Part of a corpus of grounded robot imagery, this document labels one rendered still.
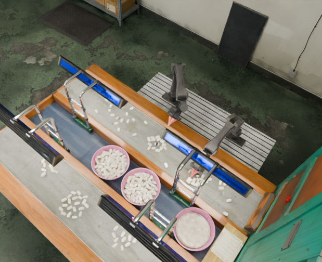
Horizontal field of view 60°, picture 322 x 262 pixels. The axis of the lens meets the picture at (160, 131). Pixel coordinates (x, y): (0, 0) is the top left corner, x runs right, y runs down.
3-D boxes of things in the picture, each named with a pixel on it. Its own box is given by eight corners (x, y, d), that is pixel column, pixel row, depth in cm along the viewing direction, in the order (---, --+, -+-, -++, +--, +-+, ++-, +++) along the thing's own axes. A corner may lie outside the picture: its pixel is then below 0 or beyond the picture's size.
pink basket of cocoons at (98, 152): (111, 145, 213) (110, 138, 205) (137, 165, 206) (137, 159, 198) (85, 169, 201) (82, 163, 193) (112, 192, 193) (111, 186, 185)
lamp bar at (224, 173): (168, 130, 180) (169, 123, 174) (252, 188, 162) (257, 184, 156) (161, 138, 177) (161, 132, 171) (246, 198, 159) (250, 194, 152)
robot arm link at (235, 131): (236, 137, 216) (236, 125, 185) (229, 132, 218) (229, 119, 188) (241, 131, 216) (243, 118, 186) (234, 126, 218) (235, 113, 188)
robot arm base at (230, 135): (244, 142, 214) (248, 135, 217) (222, 128, 220) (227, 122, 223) (241, 147, 221) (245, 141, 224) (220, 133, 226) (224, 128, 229)
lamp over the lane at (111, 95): (66, 59, 209) (64, 52, 203) (128, 102, 191) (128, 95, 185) (58, 65, 205) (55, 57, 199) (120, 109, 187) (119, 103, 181)
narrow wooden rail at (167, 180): (59, 98, 237) (56, 89, 228) (244, 238, 184) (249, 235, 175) (54, 102, 234) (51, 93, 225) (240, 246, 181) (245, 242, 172)
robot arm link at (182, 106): (190, 111, 193) (191, 94, 190) (178, 112, 193) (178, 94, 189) (187, 108, 204) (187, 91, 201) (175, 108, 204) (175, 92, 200)
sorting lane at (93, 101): (84, 74, 245) (84, 71, 244) (268, 201, 192) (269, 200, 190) (58, 93, 232) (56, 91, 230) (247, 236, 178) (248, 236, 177)
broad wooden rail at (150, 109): (96, 77, 263) (93, 63, 247) (268, 195, 209) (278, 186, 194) (87, 84, 257) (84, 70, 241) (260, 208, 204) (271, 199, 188)
